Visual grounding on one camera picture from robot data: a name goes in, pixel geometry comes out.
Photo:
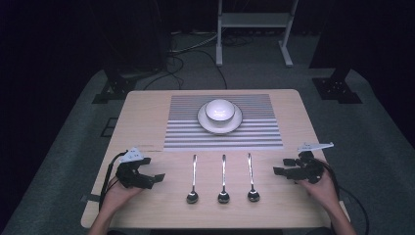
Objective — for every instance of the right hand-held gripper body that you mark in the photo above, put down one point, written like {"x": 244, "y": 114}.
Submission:
{"x": 308, "y": 169}

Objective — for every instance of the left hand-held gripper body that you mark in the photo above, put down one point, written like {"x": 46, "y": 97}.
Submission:
{"x": 132, "y": 178}

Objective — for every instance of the person's left hand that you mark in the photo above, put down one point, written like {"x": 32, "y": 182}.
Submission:
{"x": 114, "y": 197}

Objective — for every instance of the person's right hand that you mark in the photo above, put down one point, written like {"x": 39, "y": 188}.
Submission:
{"x": 324, "y": 194}

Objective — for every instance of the metal spoon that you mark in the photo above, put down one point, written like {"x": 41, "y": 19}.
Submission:
{"x": 193, "y": 182}
{"x": 251, "y": 181}
{"x": 223, "y": 182}

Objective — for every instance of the grey striped placemat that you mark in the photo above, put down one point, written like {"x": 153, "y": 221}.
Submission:
{"x": 261, "y": 130}

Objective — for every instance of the dark floor hatch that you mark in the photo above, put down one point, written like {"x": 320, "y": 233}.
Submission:
{"x": 109, "y": 127}

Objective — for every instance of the white plate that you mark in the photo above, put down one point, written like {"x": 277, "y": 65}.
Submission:
{"x": 208, "y": 125}

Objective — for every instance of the black stand base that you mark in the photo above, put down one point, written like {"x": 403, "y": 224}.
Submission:
{"x": 337, "y": 88}
{"x": 115, "y": 88}

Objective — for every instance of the white bowl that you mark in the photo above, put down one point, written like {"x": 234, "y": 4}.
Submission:
{"x": 219, "y": 111}

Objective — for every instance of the white metal stand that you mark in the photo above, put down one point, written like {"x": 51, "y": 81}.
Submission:
{"x": 253, "y": 19}

